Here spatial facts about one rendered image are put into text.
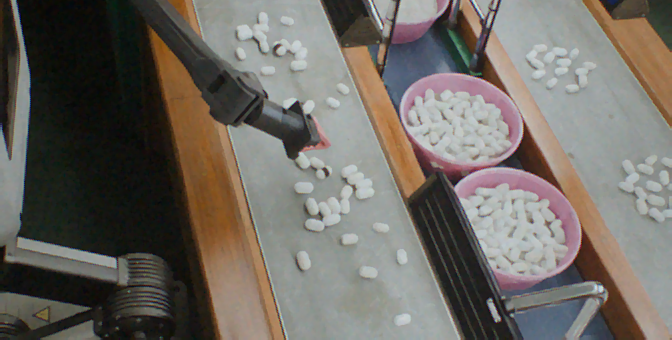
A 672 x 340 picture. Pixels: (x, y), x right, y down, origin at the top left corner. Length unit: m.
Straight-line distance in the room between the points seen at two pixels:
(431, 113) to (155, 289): 0.74
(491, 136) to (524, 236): 0.26
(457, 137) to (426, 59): 0.32
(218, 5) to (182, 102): 0.35
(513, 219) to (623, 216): 0.23
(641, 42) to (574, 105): 0.30
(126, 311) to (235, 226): 0.27
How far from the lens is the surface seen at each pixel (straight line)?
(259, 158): 1.77
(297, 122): 1.60
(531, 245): 1.75
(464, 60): 2.10
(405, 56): 2.13
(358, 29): 1.54
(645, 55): 2.23
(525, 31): 2.20
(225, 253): 1.59
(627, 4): 1.79
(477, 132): 1.93
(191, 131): 1.77
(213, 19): 2.06
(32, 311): 1.90
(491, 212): 1.79
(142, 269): 1.54
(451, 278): 1.25
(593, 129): 2.02
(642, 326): 1.70
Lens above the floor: 2.08
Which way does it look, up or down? 48 degrees down
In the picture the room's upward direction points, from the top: 11 degrees clockwise
